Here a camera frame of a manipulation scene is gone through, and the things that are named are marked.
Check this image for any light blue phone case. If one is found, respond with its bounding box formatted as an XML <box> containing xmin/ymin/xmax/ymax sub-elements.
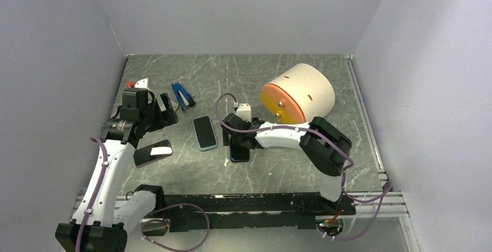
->
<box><xmin>192</xmin><ymin>115</ymin><xmax>219</xmax><ymax>152</ymax></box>

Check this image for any purple edged glossy phone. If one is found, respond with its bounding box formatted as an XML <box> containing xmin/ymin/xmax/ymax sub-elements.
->
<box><xmin>133</xmin><ymin>139</ymin><xmax>173</xmax><ymax>167</ymax></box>

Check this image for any blue edged black phone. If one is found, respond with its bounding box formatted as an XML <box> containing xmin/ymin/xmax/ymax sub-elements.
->
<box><xmin>229</xmin><ymin>146</ymin><xmax>250</xmax><ymax>163</ymax></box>

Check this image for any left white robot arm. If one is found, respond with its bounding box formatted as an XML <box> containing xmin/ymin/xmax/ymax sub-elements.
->
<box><xmin>55</xmin><ymin>88</ymin><xmax>178</xmax><ymax>251</ymax></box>

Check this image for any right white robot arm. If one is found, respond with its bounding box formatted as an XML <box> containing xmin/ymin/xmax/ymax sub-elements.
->
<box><xmin>220</xmin><ymin>113</ymin><xmax>352</xmax><ymax>214</ymax></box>

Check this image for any blue clip tool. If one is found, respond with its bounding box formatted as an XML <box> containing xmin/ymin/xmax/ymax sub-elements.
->
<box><xmin>171</xmin><ymin>82</ymin><xmax>196</xmax><ymax>111</ymax></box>

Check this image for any cream and orange drum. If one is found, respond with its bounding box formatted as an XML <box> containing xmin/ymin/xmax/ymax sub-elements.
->
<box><xmin>260</xmin><ymin>63</ymin><xmax>335</xmax><ymax>124</ymax></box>

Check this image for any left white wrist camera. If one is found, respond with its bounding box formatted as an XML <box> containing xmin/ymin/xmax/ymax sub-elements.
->
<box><xmin>125</xmin><ymin>78</ymin><xmax>149</xmax><ymax>89</ymax></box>

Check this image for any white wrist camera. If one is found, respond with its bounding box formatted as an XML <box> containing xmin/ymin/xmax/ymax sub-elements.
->
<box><xmin>125</xmin><ymin>78</ymin><xmax>149</xmax><ymax>89</ymax></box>
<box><xmin>235</xmin><ymin>103</ymin><xmax>252</xmax><ymax>123</ymax></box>

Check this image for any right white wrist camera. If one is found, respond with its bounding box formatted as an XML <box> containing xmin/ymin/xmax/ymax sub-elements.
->
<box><xmin>235</xmin><ymin>103</ymin><xmax>252</xmax><ymax>123</ymax></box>

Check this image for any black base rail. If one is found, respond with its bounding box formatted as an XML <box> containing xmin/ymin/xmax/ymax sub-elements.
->
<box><xmin>146</xmin><ymin>192</ymin><xmax>356</xmax><ymax>232</ymax></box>

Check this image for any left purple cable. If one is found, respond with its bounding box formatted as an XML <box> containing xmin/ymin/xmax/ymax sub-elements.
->
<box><xmin>74</xmin><ymin>136</ymin><xmax>111</xmax><ymax>252</ymax></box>

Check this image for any purple cable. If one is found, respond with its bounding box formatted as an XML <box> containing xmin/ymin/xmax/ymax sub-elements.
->
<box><xmin>215</xmin><ymin>92</ymin><xmax>393</xmax><ymax>242</ymax></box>
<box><xmin>74</xmin><ymin>136</ymin><xmax>111</xmax><ymax>252</ymax></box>

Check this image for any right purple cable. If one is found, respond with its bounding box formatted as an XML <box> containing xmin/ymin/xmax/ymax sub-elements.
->
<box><xmin>215</xmin><ymin>92</ymin><xmax>393</xmax><ymax>242</ymax></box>

